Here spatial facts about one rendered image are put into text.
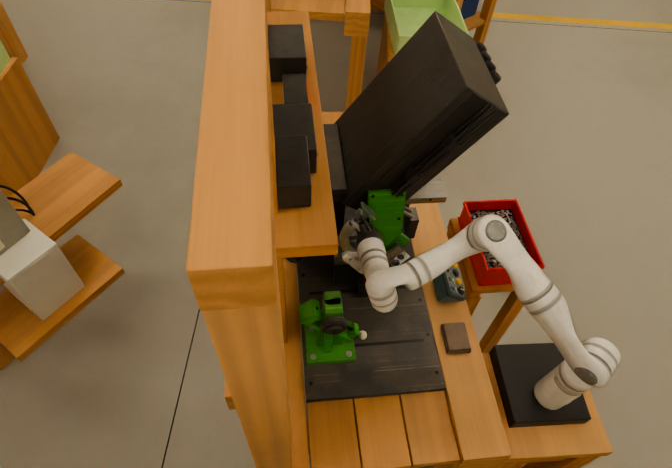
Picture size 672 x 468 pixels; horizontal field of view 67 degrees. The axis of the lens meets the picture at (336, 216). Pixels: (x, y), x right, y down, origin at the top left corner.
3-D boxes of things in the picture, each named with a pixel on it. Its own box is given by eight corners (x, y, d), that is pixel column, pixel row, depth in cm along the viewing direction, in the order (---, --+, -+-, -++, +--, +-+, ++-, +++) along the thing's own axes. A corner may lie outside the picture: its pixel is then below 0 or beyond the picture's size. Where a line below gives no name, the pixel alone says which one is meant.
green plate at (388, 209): (395, 228, 168) (401, 175, 156) (400, 244, 162) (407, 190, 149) (361, 230, 167) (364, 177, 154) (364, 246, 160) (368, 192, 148)
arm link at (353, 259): (339, 254, 139) (342, 270, 134) (370, 231, 135) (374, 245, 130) (361, 271, 143) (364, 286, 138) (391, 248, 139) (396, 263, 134)
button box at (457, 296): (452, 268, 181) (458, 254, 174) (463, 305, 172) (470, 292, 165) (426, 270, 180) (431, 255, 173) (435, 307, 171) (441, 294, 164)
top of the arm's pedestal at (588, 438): (569, 353, 169) (574, 348, 166) (607, 455, 149) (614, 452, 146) (476, 357, 166) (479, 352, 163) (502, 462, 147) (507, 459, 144)
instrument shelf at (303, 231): (308, 22, 161) (308, 10, 158) (337, 255, 106) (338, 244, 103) (229, 23, 159) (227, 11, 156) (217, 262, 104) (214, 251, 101)
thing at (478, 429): (404, 129, 243) (409, 105, 232) (496, 467, 151) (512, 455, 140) (375, 130, 242) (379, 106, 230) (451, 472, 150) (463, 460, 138)
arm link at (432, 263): (400, 259, 132) (408, 256, 123) (484, 213, 136) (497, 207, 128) (417, 290, 131) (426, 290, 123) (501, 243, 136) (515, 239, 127)
